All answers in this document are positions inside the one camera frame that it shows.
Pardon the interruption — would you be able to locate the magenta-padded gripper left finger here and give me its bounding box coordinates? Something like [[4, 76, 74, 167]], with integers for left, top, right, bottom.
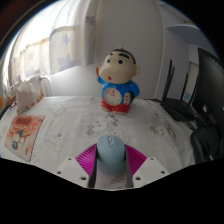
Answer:
[[54, 143, 99, 188]]

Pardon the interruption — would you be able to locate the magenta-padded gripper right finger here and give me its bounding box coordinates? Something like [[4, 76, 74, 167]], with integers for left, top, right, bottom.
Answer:
[[123, 143, 170, 188]]

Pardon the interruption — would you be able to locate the light blue computer mouse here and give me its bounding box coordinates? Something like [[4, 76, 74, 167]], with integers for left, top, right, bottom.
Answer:
[[95, 134, 128, 176]]

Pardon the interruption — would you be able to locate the red printed mouse pad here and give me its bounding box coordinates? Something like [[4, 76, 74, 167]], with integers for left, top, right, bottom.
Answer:
[[4, 114, 46, 163]]

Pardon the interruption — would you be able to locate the white printed tablecloth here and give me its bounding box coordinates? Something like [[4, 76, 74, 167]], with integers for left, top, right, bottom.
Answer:
[[0, 95, 201, 192]]

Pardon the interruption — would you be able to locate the black router with antennas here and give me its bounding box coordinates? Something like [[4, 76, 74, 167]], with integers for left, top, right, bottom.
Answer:
[[160, 59, 201, 123]]

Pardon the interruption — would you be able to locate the white conch shell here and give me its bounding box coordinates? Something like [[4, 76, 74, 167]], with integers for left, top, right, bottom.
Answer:
[[13, 74, 45, 115]]

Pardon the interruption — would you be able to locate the cartoon boy figure clock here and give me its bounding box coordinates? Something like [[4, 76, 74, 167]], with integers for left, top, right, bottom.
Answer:
[[96, 47, 142, 115]]

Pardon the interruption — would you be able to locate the black computer monitor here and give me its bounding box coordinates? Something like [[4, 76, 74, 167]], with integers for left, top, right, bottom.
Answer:
[[192, 47, 224, 134]]

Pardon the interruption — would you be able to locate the white star-print curtain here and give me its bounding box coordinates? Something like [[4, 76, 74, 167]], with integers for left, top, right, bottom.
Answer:
[[1, 0, 98, 91]]

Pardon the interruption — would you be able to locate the white wall shelf unit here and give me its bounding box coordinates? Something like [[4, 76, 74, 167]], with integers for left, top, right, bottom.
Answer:
[[163, 6, 209, 51]]

